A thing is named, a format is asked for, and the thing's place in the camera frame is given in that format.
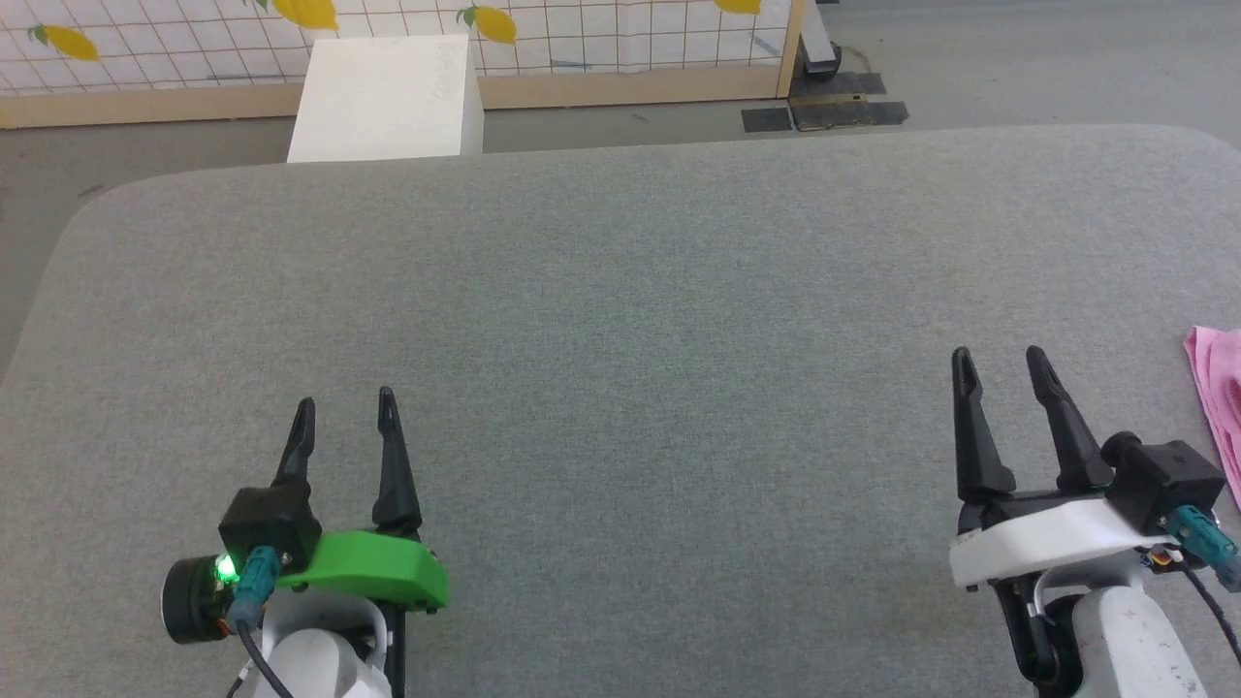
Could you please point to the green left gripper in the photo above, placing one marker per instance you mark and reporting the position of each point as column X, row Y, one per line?
column 373, row 567

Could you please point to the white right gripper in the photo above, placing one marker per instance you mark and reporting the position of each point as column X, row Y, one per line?
column 1047, row 543

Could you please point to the pink garment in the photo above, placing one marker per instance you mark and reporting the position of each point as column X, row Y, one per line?
column 1224, row 397

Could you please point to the grey fabric sofa cushion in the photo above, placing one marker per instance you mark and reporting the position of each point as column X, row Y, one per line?
column 630, row 339

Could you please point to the white box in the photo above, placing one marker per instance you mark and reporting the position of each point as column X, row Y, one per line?
column 388, row 97

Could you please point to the long black floor mat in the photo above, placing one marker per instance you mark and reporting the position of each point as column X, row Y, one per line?
column 853, row 114

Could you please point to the small black floor mat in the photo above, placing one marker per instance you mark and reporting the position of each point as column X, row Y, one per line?
column 767, row 119

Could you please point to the grey stand foot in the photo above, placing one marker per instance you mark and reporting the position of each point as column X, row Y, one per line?
column 819, row 44

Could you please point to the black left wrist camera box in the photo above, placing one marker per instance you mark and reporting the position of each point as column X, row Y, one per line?
column 270, row 523

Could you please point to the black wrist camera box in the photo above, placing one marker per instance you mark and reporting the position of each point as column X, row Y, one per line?
column 270, row 523
column 1163, row 480

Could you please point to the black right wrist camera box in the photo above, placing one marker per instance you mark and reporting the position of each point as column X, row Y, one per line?
column 1163, row 480

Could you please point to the lemon print partition wooden frame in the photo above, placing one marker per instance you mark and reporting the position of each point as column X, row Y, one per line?
column 194, row 58

